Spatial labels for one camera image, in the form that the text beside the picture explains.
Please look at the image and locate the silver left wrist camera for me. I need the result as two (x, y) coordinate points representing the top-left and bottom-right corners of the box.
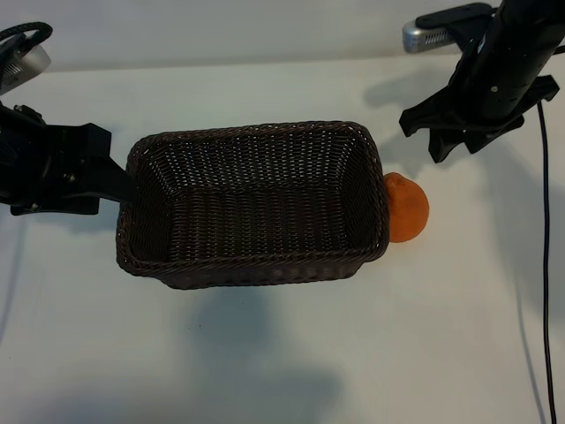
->
(0, 42), (50, 96)

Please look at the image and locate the dark brown wicker basket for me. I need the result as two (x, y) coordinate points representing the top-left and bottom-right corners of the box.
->
(115, 119), (392, 291)

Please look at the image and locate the bumpy orange fruit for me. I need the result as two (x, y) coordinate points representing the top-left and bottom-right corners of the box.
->
(382, 171), (430, 243)

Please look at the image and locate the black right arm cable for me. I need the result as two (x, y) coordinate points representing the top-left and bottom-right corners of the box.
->
(537, 102), (558, 424)

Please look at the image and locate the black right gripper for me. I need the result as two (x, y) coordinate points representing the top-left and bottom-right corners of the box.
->
(399, 57), (561, 164)

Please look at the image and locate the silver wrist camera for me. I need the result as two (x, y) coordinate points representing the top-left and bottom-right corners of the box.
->
(0, 42), (50, 96)
(402, 3), (493, 55)

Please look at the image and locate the black left camera cable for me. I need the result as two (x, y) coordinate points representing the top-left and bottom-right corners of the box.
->
(0, 21), (54, 49)

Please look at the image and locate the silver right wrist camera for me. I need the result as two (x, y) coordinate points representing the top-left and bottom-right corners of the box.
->
(402, 3), (493, 55)

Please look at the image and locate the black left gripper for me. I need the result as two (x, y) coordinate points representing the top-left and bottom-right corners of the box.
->
(0, 105), (139, 216)

